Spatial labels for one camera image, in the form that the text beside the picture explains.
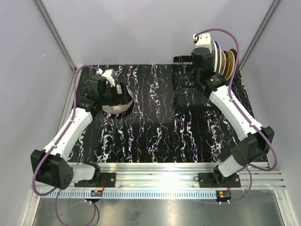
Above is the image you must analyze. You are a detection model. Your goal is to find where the amber patterned glass plate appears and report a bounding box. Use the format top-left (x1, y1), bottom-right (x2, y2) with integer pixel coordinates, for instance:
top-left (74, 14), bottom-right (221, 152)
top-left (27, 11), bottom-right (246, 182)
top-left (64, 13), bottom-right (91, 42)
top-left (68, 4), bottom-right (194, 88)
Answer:
top-left (223, 49), bottom-right (235, 81)

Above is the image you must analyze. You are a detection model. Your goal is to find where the white watermelon pattern plate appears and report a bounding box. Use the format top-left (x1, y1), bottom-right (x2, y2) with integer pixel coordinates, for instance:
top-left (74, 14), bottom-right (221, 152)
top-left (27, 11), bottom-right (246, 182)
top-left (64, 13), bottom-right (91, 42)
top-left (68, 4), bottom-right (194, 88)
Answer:
top-left (211, 41), bottom-right (218, 72)

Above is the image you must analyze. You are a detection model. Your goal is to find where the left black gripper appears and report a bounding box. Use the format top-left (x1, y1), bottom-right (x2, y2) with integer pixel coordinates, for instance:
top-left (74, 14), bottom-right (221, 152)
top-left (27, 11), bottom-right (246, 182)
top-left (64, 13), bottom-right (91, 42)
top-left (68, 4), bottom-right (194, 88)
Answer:
top-left (100, 82), bottom-right (132, 106)

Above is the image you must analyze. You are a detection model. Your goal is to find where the dark green rimmed plate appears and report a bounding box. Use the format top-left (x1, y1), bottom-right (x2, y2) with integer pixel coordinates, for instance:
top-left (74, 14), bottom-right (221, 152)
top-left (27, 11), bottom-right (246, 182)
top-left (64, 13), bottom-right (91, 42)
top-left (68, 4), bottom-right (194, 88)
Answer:
top-left (215, 41), bottom-right (222, 74)

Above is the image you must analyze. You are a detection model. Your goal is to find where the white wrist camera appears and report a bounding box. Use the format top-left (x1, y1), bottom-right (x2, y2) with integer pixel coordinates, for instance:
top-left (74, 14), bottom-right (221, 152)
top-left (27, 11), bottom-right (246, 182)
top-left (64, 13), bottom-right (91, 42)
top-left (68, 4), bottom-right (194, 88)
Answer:
top-left (96, 69), bottom-right (116, 87)
top-left (193, 32), bottom-right (212, 53)

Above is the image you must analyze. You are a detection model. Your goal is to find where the black wire dish rack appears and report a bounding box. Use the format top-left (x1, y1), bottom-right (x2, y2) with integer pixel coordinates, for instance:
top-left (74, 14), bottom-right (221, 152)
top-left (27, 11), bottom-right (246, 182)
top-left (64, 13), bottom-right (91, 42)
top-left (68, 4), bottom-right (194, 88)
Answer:
top-left (172, 56), bottom-right (214, 112)

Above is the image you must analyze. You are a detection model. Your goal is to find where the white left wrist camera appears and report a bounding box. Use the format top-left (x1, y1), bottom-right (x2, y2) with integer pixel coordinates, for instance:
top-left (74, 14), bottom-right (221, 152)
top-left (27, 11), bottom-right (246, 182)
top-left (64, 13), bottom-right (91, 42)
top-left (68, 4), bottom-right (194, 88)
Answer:
top-left (96, 69), bottom-right (116, 87)

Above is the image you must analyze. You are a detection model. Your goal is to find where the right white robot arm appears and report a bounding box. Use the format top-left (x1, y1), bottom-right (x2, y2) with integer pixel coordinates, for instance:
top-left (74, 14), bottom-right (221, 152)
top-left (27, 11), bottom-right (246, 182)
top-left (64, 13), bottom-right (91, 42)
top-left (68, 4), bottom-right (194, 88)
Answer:
top-left (192, 47), bottom-right (275, 187)

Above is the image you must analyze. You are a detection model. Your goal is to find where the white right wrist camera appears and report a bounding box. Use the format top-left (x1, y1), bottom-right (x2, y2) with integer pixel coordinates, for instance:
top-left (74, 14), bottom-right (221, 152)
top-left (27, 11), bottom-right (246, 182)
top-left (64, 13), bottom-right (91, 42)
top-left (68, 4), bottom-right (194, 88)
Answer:
top-left (193, 32), bottom-right (212, 53)

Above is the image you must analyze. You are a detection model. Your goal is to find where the red floral plate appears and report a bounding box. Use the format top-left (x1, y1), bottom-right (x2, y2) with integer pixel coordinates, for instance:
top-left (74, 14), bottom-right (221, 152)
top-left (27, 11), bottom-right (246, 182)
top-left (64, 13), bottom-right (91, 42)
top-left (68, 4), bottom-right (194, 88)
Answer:
top-left (230, 48), bottom-right (238, 75)

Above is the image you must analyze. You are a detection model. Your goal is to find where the stack of plates under white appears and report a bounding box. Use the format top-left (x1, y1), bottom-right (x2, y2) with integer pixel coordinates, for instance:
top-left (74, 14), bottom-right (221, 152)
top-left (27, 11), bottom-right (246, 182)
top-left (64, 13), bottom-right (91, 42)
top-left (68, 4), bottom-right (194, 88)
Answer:
top-left (102, 88), bottom-right (134, 115)

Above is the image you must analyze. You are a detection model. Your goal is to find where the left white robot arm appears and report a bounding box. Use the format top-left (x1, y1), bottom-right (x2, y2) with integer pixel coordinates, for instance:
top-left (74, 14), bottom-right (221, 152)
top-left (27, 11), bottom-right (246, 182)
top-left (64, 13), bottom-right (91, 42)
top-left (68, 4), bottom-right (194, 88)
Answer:
top-left (31, 69), bottom-right (133, 190)

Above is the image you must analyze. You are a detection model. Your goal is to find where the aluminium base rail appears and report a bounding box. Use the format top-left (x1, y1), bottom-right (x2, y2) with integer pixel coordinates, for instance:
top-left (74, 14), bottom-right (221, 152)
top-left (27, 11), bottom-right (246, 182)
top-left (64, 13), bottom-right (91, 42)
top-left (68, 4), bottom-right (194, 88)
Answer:
top-left (98, 162), bottom-right (286, 190)

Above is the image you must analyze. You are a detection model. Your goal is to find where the white slotted cable duct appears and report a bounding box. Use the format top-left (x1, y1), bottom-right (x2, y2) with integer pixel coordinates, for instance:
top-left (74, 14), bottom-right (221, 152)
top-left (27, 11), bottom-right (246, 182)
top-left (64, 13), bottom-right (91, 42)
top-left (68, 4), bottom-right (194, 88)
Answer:
top-left (45, 189), bottom-right (217, 200)

